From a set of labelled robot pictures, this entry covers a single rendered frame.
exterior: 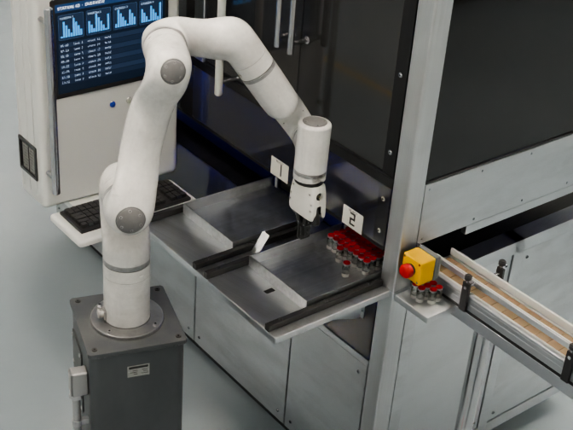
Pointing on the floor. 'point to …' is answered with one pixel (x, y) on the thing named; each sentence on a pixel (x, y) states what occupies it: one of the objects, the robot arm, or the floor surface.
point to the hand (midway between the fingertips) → (303, 230)
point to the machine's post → (406, 202)
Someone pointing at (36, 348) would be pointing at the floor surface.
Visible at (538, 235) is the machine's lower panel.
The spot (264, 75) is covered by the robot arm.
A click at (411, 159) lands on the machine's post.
